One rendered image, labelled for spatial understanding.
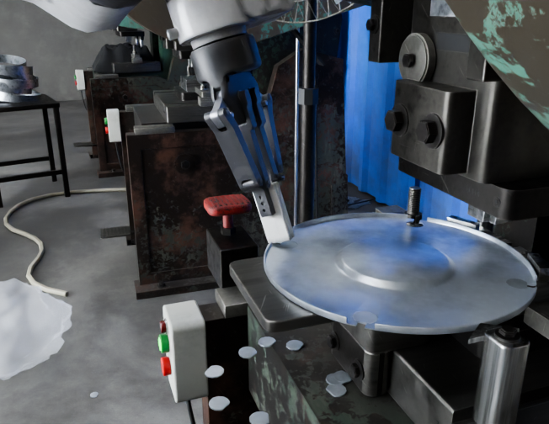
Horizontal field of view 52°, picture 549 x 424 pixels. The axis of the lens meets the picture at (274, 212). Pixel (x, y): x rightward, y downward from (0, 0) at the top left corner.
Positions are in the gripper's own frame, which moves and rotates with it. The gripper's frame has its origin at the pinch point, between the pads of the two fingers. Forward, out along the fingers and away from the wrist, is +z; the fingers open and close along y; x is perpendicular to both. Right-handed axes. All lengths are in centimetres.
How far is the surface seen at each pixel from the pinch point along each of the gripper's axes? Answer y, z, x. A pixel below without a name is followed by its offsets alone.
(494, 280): 0.3, 11.5, 22.6
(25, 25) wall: -437, -158, -458
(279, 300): 12.6, 5.8, 4.5
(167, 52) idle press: -266, -56, -180
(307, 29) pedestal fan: -80, -25, -18
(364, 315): 12.5, 8.2, 12.5
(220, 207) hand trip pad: -14.0, 0.9, -15.9
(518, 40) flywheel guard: 34.6, -12.8, 30.0
